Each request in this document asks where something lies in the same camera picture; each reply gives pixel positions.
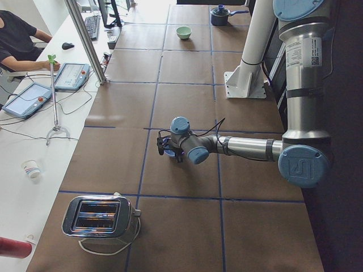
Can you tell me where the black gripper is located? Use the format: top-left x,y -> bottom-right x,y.
170,147 -> 185,163

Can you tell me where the blue bowl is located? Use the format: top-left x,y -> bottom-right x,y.
163,138 -> 178,158

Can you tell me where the green bowl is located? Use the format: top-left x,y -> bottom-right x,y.
176,26 -> 192,40

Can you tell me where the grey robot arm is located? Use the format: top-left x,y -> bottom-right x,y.
157,1 -> 336,188

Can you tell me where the white mounting pole with base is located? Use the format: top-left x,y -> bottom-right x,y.
224,0 -> 276,99

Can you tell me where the silver white toaster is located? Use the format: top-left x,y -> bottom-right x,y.
62,195 -> 141,245

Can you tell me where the far teach pendant tablet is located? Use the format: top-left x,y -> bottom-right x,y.
54,63 -> 90,92

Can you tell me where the teach pendant tablet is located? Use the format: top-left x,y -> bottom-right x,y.
2,82 -> 52,118
54,63 -> 90,92

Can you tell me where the blue saucepan with lid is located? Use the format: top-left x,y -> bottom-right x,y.
210,5 -> 249,26

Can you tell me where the black computer monitor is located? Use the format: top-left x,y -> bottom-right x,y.
98,0 -> 122,29

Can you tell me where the paper cup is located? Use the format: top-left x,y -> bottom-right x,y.
21,160 -> 41,179

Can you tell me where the black computer mouse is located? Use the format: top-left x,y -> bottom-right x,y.
62,42 -> 74,50

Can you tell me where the black keyboard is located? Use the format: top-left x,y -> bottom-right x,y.
84,15 -> 100,41

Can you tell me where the near teach pendant tablet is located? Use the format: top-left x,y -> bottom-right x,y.
2,82 -> 52,118

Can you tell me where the seated person in black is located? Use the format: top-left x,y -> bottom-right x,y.
1,10 -> 52,72

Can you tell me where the red cylinder bottle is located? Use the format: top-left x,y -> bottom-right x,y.
0,237 -> 32,258

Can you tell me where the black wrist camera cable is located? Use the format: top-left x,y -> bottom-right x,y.
157,117 -> 270,162

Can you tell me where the white toaster power cord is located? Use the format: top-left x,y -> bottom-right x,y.
78,218 -> 142,256

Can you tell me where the aluminium frame post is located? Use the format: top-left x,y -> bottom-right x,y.
64,0 -> 107,85

